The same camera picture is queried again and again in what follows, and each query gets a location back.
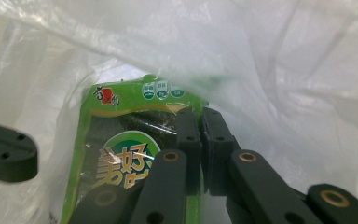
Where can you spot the green seaweed packet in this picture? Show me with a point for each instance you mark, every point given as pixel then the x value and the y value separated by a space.
pixel 121 102

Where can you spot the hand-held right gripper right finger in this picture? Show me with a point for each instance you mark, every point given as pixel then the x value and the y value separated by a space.
pixel 217 155

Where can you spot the clear plastic bag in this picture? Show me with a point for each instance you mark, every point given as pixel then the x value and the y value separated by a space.
pixel 261 46

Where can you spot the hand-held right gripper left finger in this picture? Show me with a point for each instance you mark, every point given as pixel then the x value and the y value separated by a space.
pixel 192 149

